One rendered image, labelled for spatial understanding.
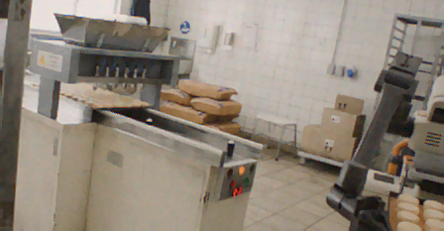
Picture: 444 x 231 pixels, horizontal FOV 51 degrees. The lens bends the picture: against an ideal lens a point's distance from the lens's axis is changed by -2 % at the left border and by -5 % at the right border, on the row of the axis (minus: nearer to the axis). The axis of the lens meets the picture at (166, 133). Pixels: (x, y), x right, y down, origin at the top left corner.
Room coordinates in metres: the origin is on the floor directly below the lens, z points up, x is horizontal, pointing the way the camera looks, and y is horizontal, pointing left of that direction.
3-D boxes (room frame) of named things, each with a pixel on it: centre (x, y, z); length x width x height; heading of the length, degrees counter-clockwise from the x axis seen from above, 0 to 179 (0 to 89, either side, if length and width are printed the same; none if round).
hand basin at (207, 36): (6.90, -0.01, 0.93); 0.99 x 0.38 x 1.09; 52
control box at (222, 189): (1.84, -0.31, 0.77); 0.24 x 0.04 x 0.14; 139
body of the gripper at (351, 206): (1.02, -0.47, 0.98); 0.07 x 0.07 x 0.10; 21
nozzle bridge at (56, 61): (2.41, 0.34, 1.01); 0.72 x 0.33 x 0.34; 139
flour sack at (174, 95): (6.24, -0.18, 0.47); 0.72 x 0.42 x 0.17; 142
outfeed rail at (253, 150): (2.60, 0.33, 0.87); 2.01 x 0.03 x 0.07; 49
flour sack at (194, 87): (6.05, -0.43, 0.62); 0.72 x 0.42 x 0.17; 58
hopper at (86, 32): (2.41, 0.34, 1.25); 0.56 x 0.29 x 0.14; 139
